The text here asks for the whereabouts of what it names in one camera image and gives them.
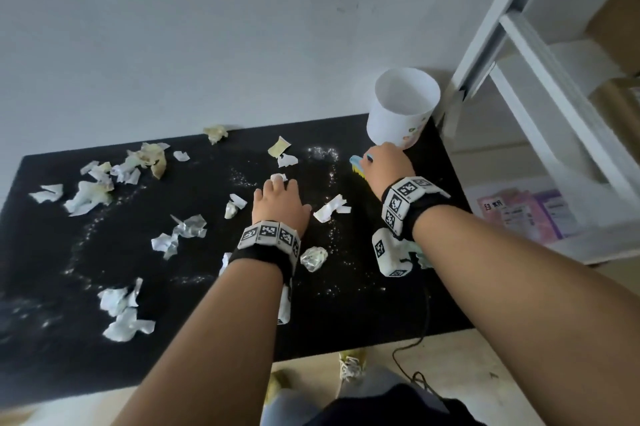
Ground person's right hand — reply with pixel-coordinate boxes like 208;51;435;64
361;142;416;196

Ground person's left hand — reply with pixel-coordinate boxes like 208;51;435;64
251;178;313;237

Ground blue and yellow small brush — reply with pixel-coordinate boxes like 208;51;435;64
348;154;374;175

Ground person's left forearm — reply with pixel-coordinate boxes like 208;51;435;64
112;258;286;426

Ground person's right forearm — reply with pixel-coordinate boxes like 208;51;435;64
412;204;640;426

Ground left wristband with marker tiles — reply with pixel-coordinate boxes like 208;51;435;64
227;222;302;286

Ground wristband with marker tiles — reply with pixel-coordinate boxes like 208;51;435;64
380;176;452;242
227;222;302;286

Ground scattered white crumbs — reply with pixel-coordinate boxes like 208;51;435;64
0;144;392;341

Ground white plastic cup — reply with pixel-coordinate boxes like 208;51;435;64
366;67;442;150

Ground right wristband with marker tiles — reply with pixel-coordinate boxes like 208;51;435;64
380;176;452;242

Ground yellow-green right shoe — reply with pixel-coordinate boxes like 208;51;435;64
338;349;369;384

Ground yellow-green shoe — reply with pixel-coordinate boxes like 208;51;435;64
338;349;369;384
264;369;291;404

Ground pink packet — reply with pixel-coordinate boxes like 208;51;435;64
477;192;557;245

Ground yellow-green left shoe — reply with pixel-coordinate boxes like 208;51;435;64
264;369;291;404

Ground purple packet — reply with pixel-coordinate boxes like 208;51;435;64
532;189;584;237

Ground scattered crumpled paper scraps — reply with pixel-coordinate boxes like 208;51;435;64
28;124;352;343

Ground black shirt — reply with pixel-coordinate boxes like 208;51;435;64
304;383;487;426

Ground white shelf board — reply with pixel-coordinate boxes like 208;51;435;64
464;174;640;266

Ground brown cardboard box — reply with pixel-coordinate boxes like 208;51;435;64
584;0;640;142

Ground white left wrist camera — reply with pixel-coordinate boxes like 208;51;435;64
276;283;294;326

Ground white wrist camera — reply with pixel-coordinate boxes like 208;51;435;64
371;228;427;278
276;283;294;326

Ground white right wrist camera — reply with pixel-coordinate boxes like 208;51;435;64
371;228;427;278

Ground black cable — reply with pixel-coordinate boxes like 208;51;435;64
392;285;452;412

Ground white ladder frame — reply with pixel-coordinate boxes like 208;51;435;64
440;0;640;208

